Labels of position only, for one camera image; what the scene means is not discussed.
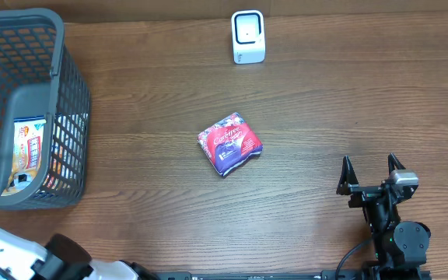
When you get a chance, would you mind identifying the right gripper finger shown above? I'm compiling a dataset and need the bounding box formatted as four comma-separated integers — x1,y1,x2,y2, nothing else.
336,156,359,194
387,153,405,174

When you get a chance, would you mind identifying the red purple Carefree pack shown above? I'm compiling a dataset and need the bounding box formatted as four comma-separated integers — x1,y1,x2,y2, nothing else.
198,112,263,177

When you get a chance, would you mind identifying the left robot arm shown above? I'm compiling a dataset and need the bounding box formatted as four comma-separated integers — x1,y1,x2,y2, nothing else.
0,228,158,280

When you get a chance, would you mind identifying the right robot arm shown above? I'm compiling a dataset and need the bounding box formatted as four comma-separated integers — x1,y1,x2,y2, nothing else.
333,153,431,279

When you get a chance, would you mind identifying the white barcode scanner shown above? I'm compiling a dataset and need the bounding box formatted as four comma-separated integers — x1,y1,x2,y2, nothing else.
231,10,266,65

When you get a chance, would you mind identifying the grey plastic shopping basket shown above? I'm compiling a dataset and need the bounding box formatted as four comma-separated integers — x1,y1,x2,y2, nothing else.
0,9,91,210

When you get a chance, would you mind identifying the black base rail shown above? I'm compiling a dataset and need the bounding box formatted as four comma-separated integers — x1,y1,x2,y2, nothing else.
155,269,432,280

